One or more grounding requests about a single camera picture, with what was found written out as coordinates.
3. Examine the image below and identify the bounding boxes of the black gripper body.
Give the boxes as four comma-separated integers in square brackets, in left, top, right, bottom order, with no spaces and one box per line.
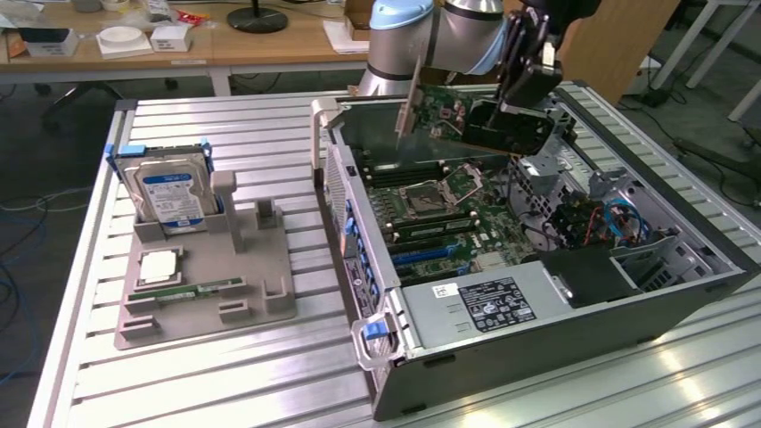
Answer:
[519,0,602,35]

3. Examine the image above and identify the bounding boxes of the NVIDIA graphics card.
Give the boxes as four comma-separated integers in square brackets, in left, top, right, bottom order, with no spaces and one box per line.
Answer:
[394,55,558,158]

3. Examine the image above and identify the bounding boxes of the wooden cabinet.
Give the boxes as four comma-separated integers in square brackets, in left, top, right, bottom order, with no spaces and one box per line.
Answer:
[510,0,682,103]

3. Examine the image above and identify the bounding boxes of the perforated metal drive cage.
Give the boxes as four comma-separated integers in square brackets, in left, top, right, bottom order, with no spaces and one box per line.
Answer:
[507,151,595,215]

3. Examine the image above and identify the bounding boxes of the metal socket cover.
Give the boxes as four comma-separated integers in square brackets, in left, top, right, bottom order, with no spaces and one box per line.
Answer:
[438,162,486,204]

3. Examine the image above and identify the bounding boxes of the cardboard box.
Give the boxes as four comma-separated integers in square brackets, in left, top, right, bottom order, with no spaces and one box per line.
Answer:
[344,0,376,30]

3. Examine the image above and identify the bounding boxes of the white paper stack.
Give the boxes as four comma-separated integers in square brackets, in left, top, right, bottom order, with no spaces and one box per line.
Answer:
[322,20,373,54]

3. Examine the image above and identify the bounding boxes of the green motherboard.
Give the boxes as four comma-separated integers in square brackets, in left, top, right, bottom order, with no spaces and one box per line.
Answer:
[350,146,551,286]

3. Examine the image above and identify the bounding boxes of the wooden desk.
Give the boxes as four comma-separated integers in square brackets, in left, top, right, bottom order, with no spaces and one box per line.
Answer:
[0,0,535,97]

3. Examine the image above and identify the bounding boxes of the blue expansion slot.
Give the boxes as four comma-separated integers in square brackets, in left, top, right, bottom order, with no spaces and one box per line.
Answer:
[389,246,458,265]

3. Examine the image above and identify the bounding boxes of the grey disk bay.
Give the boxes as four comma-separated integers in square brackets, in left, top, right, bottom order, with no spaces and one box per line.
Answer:
[609,234,714,291]

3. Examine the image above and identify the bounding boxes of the black round lamp base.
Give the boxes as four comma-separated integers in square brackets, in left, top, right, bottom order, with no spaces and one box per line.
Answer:
[226,0,290,35]

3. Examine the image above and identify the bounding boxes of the grey power supply unit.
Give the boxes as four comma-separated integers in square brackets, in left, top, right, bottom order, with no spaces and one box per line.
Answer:
[401,260,571,351]

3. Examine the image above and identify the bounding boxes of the small white box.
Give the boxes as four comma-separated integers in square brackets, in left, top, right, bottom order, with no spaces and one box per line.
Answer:
[149,24,193,53]

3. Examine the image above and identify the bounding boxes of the open black PC case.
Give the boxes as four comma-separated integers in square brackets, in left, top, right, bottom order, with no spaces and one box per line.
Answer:
[309,86,761,423]

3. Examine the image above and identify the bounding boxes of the hard disk in blue caddy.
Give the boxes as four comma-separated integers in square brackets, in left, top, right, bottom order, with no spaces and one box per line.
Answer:
[105,140,214,237]

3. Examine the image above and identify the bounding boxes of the white round part on base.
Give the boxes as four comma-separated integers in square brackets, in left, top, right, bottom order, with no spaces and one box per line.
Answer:
[94,25,154,59]

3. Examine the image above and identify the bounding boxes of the black office chair base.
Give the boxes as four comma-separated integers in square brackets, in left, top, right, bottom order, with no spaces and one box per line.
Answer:
[32,78,180,130]

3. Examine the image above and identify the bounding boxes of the green RAM stick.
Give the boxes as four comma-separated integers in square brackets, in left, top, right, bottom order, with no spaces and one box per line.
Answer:
[126,276,248,302]

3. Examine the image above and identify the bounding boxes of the silver CPU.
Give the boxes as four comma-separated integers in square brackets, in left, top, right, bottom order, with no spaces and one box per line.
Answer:
[136,251,182,284]

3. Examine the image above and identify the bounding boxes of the white box with black top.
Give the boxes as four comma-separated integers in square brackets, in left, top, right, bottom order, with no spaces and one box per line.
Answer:
[16,27,80,58]

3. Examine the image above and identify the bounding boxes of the grey parts rack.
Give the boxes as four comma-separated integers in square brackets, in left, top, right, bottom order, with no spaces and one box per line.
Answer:
[112,170,298,351]

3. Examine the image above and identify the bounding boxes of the blue wire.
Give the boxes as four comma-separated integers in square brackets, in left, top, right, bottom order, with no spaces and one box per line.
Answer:
[601,199,654,247]

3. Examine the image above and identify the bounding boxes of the white metal table frame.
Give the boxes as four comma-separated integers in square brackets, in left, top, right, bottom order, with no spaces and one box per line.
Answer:
[649,0,761,122]

